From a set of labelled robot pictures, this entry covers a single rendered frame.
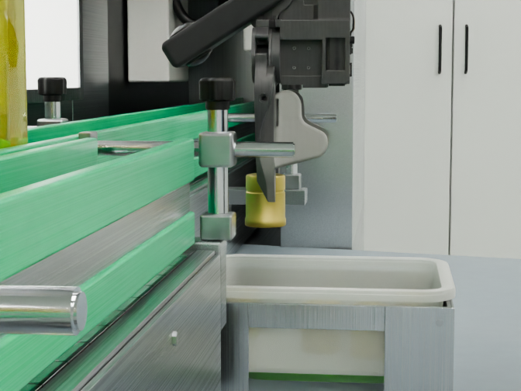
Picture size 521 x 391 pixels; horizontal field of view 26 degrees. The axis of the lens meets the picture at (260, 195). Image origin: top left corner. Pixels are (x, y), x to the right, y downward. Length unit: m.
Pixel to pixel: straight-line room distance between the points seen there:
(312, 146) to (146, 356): 0.37
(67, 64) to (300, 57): 0.56
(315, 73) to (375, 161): 3.53
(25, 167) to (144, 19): 1.18
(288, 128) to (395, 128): 3.53
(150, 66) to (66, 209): 1.35
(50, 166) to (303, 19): 0.30
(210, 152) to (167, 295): 0.20
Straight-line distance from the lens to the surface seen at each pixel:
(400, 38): 4.45
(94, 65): 1.68
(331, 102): 1.71
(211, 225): 0.87
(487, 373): 1.03
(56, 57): 1.40
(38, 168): 0.72
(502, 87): 4.47
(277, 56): 0.93
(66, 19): 1.45
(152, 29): 1.87
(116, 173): 0.61
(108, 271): 0.60
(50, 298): 0.28
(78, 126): 1.16
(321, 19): 0.95
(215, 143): 0.86
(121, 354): 0.56
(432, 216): 4.49
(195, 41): 0.95
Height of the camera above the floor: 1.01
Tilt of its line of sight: 6 degrees down
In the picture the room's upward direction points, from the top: straight up
